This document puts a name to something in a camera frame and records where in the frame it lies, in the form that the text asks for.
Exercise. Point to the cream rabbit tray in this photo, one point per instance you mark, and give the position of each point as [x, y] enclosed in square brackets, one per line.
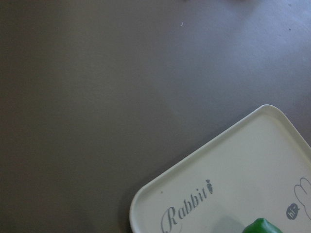
[258, 168]

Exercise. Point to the green lime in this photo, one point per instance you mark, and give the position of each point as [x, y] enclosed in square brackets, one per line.
[261, 225]

